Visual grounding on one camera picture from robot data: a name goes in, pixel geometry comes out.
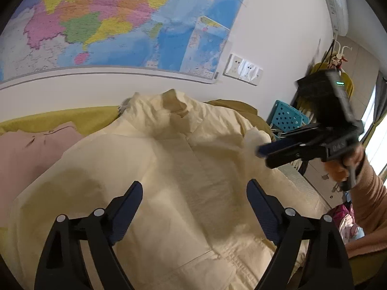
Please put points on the pink clothes pile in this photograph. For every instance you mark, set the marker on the pink clothes pile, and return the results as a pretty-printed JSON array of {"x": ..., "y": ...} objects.
[{"x": 347, "y": 222}]

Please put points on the mustard hanging garment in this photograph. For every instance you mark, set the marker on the mustard hanging garment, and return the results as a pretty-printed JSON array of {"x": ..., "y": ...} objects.
[{"x": 347, "y": 81}]

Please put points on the person's right hand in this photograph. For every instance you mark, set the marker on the person's right hand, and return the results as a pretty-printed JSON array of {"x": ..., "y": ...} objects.
[{"x": 334, "y": 170}]

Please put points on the white wall switch panel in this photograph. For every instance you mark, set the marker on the white wall switch panel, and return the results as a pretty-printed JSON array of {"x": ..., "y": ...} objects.
[{"x": 243, "y": 69}]

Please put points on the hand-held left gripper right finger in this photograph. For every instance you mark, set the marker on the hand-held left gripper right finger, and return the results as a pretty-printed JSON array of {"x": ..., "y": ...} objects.
[{"x": 263, "y": 214}]

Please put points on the small plush toy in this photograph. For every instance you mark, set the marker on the small plush toy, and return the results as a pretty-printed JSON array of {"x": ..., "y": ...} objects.
[{"x": 336, "y": 62}]

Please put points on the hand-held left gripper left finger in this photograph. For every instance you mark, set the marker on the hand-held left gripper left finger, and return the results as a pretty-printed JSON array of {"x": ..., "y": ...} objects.
[{"x": 128, "y": 211}]

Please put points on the white coat rack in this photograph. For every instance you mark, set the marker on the white coat rack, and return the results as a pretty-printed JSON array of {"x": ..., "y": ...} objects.
[{"x": 340, "y": 48}]

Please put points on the grey curtain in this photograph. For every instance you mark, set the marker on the grey curtain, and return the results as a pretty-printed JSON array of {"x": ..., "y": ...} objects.
[{"x": 380, "y": 102}]

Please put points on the teal perforated basket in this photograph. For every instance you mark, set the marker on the teal perforated basket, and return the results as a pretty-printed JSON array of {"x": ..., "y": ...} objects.
[{"x": 285, "y": 117}]

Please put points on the pink garment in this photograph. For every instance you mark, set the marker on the pink garment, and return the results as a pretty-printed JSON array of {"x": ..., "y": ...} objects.
[{"x": 27, "y": 163}]

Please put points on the colourful wall map poster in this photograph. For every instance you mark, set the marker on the colourful wall map poster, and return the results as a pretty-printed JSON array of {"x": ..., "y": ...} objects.
[{"x": 127, "y": 21}]

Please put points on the cream shirt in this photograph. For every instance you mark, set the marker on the cream shirt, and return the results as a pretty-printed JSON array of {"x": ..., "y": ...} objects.
[{"x": 169, "y": 169}]

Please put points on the white air conditioner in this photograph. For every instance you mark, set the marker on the white air conditioner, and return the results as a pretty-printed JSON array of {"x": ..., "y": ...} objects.
[{"x": 338, "y": 6}]

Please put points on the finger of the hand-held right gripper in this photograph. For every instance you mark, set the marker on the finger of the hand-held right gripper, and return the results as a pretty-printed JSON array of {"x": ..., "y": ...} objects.
[
  {"x": 281, "y": 148},
  {"x": 302, "y": 129}
]

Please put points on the olive garment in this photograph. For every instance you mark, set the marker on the olive garment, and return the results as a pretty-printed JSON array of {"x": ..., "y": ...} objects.
[{"x": 238, "y": 108}]

